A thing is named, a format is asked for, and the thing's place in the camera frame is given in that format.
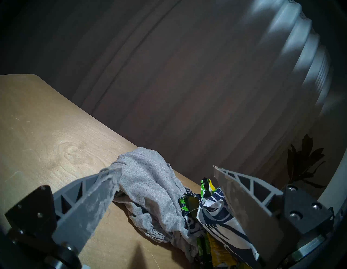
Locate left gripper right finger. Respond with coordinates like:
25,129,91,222
213,165,285,265

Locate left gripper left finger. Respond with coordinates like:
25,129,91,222
52,168,123,256

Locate floral print shorts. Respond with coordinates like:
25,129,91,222
179,178,262,269

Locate grey shorts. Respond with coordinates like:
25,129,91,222
99,147,202,262

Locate tall dark leafy plant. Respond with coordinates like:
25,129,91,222
287,134,327,189

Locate white curved arch pillar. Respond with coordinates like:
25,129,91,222
317,156,347,214

